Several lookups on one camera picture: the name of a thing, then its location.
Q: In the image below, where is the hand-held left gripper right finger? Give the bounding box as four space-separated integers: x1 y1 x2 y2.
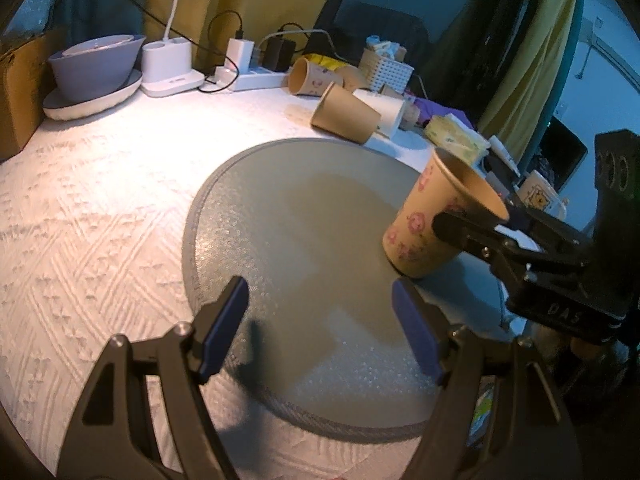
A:
391 279 586 480

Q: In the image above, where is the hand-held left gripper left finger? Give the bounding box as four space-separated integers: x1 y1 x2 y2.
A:
56 275 250 480

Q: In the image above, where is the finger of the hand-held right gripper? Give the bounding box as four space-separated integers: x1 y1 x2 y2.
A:
504 199 593 261
432 209 538 286

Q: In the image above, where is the pink print paper cup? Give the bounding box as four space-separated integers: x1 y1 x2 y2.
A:
382 147 511 279

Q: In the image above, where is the white paper cup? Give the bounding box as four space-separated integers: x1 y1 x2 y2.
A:
352 88 406 139

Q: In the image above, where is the plain brown paper cup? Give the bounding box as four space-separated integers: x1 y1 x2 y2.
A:
310 82 382 145

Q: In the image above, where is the printed brown paper cup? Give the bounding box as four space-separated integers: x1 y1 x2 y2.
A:
287 56 347 97

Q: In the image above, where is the bear print mug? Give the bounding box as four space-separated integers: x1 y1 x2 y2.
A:
516 169 570 222

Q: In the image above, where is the dark screen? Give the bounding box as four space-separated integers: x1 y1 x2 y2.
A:
537 116 589 193

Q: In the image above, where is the yellow tissue pack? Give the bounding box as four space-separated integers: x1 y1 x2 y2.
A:
424 114 492 163

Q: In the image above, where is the round grey mat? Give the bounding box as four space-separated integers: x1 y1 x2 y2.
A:
181 137 506 445

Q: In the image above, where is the purple cloth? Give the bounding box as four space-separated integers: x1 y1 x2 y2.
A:
406 96 473 130

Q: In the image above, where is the white textured tablecloth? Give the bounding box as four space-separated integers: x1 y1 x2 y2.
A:
0 72 521 480

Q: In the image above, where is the white woven basket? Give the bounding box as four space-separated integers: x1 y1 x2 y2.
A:
360 48 415 92

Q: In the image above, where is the patterned tissue pack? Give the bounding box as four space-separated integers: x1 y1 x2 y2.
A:
366 35 408 61

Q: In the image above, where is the yellow snack packet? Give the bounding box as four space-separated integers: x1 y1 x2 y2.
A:
304 53 358 73

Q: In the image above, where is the black chair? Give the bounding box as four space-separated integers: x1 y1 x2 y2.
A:
314 0 431 68

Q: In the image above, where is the white power strip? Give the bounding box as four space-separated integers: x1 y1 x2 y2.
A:
206 64 291 92

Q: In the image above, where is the black power adapter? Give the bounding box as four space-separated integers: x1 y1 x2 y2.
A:
263 37 297 72

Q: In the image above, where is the white desk lamp base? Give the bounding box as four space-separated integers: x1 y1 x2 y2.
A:
139 0 206 98

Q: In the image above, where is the white plate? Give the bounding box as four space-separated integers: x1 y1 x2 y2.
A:
42 69 144 121

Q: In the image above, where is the white charger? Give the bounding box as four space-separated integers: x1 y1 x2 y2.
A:
227 37 256 73

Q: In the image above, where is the grey bowl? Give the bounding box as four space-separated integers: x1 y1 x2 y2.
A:
48 35 147 103

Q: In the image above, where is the cardboard box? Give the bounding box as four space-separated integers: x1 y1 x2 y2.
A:
0 27 68 162

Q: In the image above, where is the white cable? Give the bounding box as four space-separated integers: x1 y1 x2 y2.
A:
257 29 335 56

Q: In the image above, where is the black cable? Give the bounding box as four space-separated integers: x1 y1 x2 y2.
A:
60 0 246 95

